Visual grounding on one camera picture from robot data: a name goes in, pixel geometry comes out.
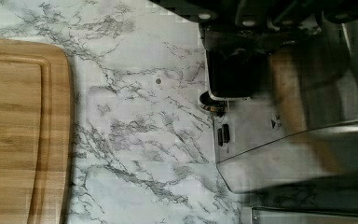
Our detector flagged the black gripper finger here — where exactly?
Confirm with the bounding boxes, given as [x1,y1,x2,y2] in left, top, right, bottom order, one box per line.
[200,26,267,98]

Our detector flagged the stainless steel two-slot toaster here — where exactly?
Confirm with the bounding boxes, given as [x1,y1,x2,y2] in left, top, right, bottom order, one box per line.
[202,21,358,193]

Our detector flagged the stainless steel toaster oven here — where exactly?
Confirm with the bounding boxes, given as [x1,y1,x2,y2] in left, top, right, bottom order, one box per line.
[250,207,358,224]

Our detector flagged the bamboo cutting board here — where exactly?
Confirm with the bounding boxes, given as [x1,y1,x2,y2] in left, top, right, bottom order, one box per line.
[0,39,74,224]

